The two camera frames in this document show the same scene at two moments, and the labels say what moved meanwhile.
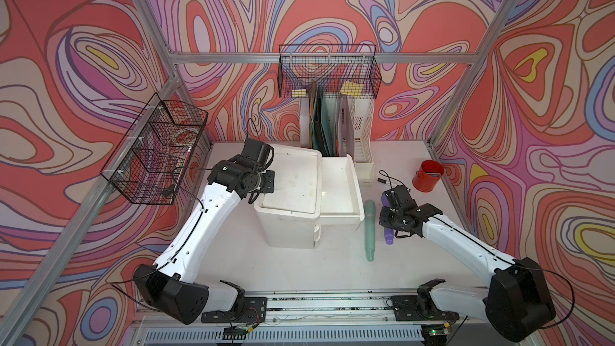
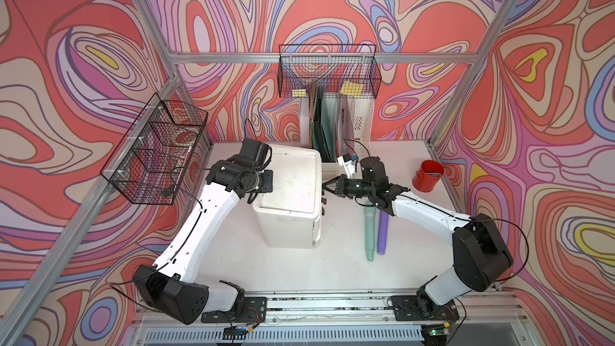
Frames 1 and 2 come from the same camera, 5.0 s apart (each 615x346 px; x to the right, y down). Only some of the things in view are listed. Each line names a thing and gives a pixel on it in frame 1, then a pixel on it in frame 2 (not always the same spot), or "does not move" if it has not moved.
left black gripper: [269, 181] does not move
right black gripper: [383, 221] to [339, 186]
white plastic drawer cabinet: [290, 217] does not move
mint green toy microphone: [370, 227] does not move
